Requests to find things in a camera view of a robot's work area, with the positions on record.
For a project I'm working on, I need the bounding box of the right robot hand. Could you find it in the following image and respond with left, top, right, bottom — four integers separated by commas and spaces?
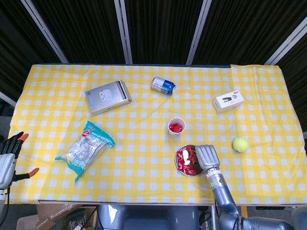
189, 144, 221, 172

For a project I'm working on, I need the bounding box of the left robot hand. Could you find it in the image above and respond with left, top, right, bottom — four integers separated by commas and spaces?
0, 131, 40, 189

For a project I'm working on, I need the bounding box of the metal bowl of red candies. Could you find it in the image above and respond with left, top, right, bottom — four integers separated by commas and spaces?
174, 144, 206, 177

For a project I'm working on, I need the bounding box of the white paper cup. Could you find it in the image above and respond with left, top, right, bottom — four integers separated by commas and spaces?
167, 117, 187, 137

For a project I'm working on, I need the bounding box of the yellow tennis ball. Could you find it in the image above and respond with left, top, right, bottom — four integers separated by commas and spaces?
232, 136, 250, 153

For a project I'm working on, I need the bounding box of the white stapler box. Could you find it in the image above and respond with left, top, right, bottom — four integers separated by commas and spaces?
212, 90, 245, 114

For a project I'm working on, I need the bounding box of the yellow checkered tablecloth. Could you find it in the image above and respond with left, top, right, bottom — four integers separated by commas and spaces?
8, 63, 307, 204

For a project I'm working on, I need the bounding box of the metal table leg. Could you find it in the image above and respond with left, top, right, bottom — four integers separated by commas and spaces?
210, 206, 219, 230

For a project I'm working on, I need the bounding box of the brown cardboard box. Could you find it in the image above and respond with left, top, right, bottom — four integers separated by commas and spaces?
16, 203, 96, 230

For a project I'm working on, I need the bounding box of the teal snack bag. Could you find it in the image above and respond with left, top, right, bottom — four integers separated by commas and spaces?
54, 120, 116, 183

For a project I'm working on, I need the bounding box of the blue beverage can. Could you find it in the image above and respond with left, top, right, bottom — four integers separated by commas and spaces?
150, 76, 177, 96

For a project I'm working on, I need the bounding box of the grey robot torso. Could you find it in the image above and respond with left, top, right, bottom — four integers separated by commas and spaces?
96, 204, 200, 230

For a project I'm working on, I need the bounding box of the silver earbuds box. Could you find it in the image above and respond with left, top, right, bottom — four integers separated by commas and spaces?
84, 80, 133, 116

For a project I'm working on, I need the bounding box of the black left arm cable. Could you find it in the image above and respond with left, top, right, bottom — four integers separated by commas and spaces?
2, 185, 12, 230

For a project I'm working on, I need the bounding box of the white partition post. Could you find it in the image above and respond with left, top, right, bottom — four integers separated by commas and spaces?
186, 0, 213, 65
264, 18, 307, 65
21, 0, 70, 64
0, 91, 17, 108
114, 0, 133, 64

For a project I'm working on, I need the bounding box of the black printed arm strap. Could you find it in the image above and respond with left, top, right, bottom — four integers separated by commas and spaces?
232, 215, 245, 230

